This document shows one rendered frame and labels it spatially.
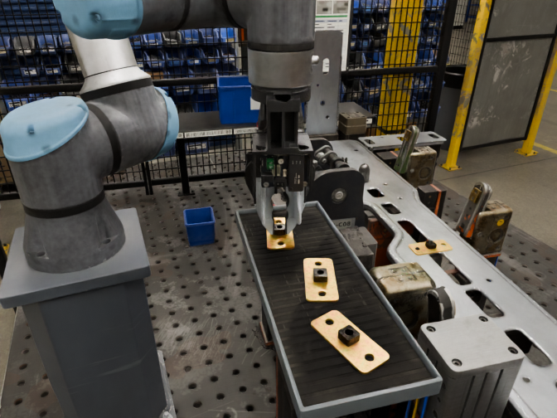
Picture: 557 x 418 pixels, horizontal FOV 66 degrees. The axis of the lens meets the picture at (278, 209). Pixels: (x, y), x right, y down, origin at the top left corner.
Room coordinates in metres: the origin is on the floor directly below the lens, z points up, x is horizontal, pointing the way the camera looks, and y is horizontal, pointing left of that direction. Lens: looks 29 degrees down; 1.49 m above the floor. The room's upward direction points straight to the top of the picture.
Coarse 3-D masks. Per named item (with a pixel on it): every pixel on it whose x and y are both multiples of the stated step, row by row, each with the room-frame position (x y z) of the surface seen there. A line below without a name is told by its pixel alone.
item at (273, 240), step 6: (282, 222) 0.56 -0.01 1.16; (276, 228) 0.53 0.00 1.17; (282, 228) 0.53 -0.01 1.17; (276, 234) 0.53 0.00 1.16; (282, 234) 0.53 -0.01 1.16; (288, 234) 0.53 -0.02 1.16; (270, 240) 0.51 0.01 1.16; (276, 240) 0.51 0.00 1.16; (282, 240) 0.51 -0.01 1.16; (288, 240) 0.51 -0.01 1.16; (270, 246) 0.50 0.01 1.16; (276, 246) 0.50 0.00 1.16; (282, 246) 0.50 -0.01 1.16; (288, 246) 0.50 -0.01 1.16
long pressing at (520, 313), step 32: (352, 160) 1.21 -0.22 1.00; (384, 192) 0.99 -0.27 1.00; (416, 192) 1.00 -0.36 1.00; (384, 224) 0.84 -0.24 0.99; (416, 224) 0.83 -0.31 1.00; (416, 256) 0.71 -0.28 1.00; (448, 256) 0.71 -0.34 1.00; (480, 256) 0.71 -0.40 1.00; (448, 288) 0.61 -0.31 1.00; (480, 288) 0.61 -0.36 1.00; (512, 288) 0.61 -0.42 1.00; (512, 320) 0.53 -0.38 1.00; (544, 320) 0.53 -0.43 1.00; (544, 352) 0.46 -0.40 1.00; (544, 384) 0.40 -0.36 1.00; (544, 416) 0.35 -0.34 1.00
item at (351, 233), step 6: (348, 228) 0.69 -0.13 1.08; (354, 228) 0.69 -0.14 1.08; (360, 228) 0.69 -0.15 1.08; (342, 234) 0.67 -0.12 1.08; (348, 234) 0.66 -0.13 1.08; (354, 234) 0.66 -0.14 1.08; (360, 234) 0.67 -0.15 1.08; (366, 234) 0.67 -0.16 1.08; (348, 240) 0.65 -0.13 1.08; (366, 240) 0.65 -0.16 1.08; (372, 240) 0.65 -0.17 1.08; (372, 246) 0.63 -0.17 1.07; (372, 264) 0.64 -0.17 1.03
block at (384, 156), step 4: (384, 152) 1.33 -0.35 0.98; (388, 152) 1.33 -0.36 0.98; (392, 152) 1.33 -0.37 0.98; (396, 152) 1.33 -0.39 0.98; (380, 156) 1.29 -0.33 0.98; (384, 156) 1.29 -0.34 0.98; (388, 156) 1.29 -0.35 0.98; (392, 156) 1.29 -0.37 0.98; (396, 156) 1.29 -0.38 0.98; (384, 160) 1.27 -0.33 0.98; (388, 160) 1.27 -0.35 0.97; (392, 160) 1.27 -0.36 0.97; (388, 164) 1.27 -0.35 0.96; (392, 164) 1.27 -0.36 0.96; (392, 168) 1.28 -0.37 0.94; (396, 172) 1.28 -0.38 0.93; (384, 184) 1.27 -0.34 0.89; (376, 192) 1.31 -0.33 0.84; (376, 196) 1.30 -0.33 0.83; (380, 196) 1.28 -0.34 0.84; (388, 204) 1.28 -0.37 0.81
